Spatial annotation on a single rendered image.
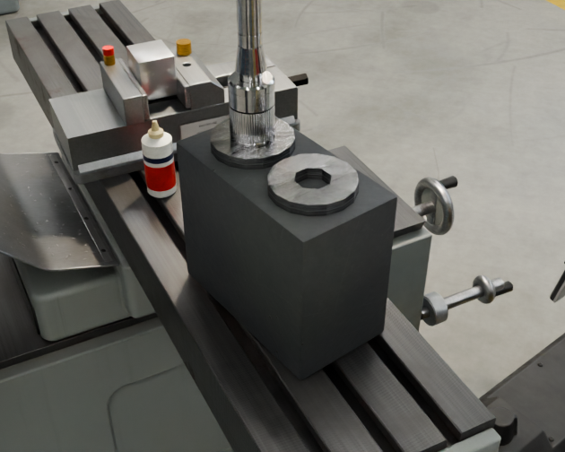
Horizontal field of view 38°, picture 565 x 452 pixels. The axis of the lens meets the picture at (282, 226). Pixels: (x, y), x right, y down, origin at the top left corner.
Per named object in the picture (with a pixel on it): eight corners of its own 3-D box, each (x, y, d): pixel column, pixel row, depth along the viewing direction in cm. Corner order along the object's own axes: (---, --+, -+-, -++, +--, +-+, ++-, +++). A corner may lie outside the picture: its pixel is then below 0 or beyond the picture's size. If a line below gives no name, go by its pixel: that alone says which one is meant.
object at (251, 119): (221, 137, 87) (218, 88, 83) (249, 119, 90) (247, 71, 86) (255, 152, 84) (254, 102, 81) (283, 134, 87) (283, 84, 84)
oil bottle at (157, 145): (170, 178, 116) (163, 109, 109) (181, 194, 113) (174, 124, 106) (143, 186, 115) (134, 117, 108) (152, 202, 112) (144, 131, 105)
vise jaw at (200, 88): (195, 66, 128) (194, 43, 125) (225, 102, 119) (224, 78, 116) (159, 74, 126) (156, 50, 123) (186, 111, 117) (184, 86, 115)
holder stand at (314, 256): (266, 235, 106) (265, 96, 94) (385, 332, 92) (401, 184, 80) (186, 273, 100) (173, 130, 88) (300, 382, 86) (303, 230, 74)
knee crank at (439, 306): (499, 281, 167) (504, 258, 163) (519, 299, 163) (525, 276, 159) (408, 315, 159) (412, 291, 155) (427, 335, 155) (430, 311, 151)
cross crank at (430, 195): (431, 208, 171) (438, 160, 164) (465, 239, 163) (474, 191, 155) (365, 230, 165) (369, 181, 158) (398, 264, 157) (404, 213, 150)
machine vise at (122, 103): (264, 89, 137) (263, 26, 130) (302, 131, 126) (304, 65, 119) (52, 134, 125) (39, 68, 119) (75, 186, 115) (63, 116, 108)
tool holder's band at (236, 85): (218, 88, 83) (217, 79, 82) (247, 71, 86) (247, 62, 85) (254, 102, 81) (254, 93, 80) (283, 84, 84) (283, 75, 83)
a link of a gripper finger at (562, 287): (568, 293, 92) (592, 257, 88) (551, 306, 91) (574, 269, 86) (557, 283, 93) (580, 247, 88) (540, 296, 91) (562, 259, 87)
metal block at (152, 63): (164, 76, 123) (160, 39, 119) (178, 94, 119) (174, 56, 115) (130, 83, 121) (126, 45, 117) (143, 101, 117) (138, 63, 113)
